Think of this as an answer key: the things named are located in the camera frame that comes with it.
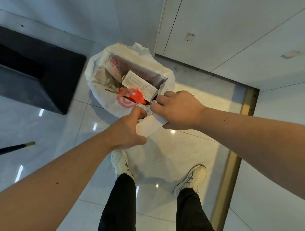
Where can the person's left hand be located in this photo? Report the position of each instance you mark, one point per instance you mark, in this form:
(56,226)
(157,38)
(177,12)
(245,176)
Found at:
(124,133)

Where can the person's right hand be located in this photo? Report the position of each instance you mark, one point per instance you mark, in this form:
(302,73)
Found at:
(181,111)

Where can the white cardboard box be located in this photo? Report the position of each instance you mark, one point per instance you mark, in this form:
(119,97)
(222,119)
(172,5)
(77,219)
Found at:
(147,127)

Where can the red snack wrapper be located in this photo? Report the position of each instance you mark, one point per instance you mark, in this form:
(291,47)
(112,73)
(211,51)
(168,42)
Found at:
(135,96)

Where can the white plastic trash bag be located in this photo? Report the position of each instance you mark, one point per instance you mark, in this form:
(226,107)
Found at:
(102,95)

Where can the white printed paper sheet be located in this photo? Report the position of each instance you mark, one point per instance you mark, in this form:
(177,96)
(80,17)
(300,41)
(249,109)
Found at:
(139,85)

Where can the person's left forearm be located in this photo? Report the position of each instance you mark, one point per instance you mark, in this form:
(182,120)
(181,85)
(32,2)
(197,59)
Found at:
(47,185)

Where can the person's right forearm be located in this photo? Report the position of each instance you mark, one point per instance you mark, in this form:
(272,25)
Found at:
(257,142)

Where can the person's left white shoe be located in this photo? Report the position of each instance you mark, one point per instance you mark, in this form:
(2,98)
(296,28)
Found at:
(120,164)

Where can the person's white shoe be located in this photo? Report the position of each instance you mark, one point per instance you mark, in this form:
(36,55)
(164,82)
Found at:
(193,178)
(120,164)

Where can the person's right white shoe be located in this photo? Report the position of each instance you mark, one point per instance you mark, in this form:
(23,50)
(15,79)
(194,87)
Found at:
(193,178)

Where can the person's left leg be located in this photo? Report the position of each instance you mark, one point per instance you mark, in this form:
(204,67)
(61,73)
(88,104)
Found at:
(119,207)

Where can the person's leg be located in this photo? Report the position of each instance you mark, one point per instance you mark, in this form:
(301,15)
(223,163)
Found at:
(119,207)
(190,211)

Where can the person's right leg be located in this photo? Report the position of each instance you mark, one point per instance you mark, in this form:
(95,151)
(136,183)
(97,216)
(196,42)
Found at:
(190,211)

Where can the brass door threshold strip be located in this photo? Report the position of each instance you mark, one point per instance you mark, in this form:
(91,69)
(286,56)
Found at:
(234,164)

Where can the black marble plinth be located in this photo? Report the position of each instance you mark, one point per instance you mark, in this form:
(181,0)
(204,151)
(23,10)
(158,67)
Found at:
(35,71)

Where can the small wall sticker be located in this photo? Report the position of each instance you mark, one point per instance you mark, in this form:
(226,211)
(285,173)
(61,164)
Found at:
(190,36)
(291,54)

